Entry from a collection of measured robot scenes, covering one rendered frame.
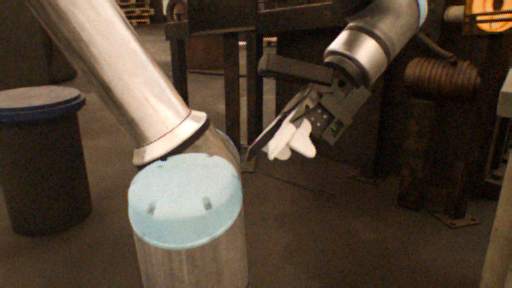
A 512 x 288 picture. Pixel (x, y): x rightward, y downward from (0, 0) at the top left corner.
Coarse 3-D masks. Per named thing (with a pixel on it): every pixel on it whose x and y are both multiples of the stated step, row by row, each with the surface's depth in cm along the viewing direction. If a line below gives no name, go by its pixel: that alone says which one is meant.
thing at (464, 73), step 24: (408, 72) 129; (432, 72) 125; (456, 72) 121; (432, 96) 128; (456, 96) 123; (408, 120) 134; (432, 120) 129; (408, 144) 136; (432, 144) 136; (408, 168) 138; (408, 192) 141
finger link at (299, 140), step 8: (288, 120) 53; (304, 120) 55; (280, 128) 53; (288, 128) 52; (304, 128) 55; (280, 136) 51; (288, 136) 51; (296, 136) 53; (304, 136) 54; (272, 144) 51; (280, 144) 51; (288, 144) 52; (296, 144) 52; (304, 144) 53; (312, 144) 54; (272, 152) 50; (304, 152) 52; (312, 152) 53
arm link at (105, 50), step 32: (32, 0) 55; (64, 0) 55; (96, 0) 57; (64, 32) 57; (96, 32) 57; (128, 32) 60; (96, 64) 58; (128, 64) 59; (128, 96) 60; (160, 96) 62; (128, 128) 63; (160, 128) 62; (192, 128) 63; (160, 160) 62
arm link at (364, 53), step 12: (348, 36) 59; (360, 36) 59; (336, 48) 59; (348, 48) 58; (360, 48) 58; (372, 48) 58; (348, 60) 59; (360, 60) 58; (372, 60) 58; (384, 60) 60; (360, 72) 59; (372, 72) 59
